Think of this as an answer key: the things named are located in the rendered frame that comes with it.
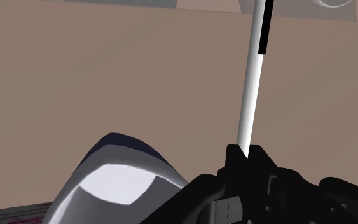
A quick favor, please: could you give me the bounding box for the grey flat thing, red print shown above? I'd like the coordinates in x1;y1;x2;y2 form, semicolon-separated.
0;201;54;224

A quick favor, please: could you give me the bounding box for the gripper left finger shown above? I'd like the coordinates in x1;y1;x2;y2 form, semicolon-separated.
139;144;249;224

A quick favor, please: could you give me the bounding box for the white pen with black clip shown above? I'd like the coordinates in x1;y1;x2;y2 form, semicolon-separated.
236;0;275;159

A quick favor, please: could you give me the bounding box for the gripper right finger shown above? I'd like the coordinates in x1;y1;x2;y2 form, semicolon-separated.
247;144;358;224

